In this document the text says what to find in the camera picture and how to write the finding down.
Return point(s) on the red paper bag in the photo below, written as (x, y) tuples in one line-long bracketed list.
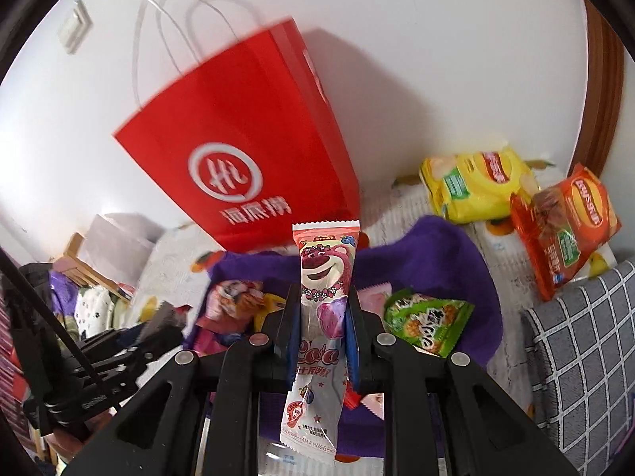
[(238, 124)]

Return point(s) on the purple towel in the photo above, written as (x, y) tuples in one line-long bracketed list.
[(436, 258)]

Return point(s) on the red boxes stack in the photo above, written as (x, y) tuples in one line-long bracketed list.
[(10, 357)]

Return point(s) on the fruit print tablecloth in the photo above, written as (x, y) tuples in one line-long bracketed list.
[(411, 208)]

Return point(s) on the white light switch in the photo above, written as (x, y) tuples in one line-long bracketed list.
[(74, 27)]

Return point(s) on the orange chips bag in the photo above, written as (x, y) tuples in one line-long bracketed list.
[(565, 228)]

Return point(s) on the brown wooden door frame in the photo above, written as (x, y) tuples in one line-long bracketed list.
[(603, 84)]

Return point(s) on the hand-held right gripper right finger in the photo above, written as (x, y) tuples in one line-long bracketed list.
[(353, 347)]

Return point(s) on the white dotted cloth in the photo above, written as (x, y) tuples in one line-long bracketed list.
[(99, 307)]

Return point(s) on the purple cloth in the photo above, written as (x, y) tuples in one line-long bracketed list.
[(62, 297)]

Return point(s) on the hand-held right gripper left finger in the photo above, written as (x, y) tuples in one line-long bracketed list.
[(293, 342)]

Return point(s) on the white plastic bag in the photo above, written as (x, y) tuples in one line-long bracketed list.
[(119, 238)]

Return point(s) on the pink strawberry snack packet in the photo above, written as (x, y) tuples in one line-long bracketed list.
[(233, 300)]

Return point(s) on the long bear print packet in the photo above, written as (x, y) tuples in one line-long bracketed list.
[(320, 267)]

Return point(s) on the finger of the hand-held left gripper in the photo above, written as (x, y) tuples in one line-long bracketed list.
[(144, 359), (154, 325)]

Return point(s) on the wooden furniture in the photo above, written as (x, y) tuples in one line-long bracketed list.
[(74, 267)]

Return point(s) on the pink peach candy packet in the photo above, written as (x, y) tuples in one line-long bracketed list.
[(372, 302)]

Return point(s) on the grey checked cloth pink star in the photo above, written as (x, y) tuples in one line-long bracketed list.
[(580, 357)]

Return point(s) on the yellow chips bag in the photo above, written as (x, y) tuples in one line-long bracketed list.
[(476, 183)]

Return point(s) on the yellow triangular snack packet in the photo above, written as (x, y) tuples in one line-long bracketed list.
[(270, 307)]

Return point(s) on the green snack packet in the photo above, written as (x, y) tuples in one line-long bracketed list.
[(426, 325)]

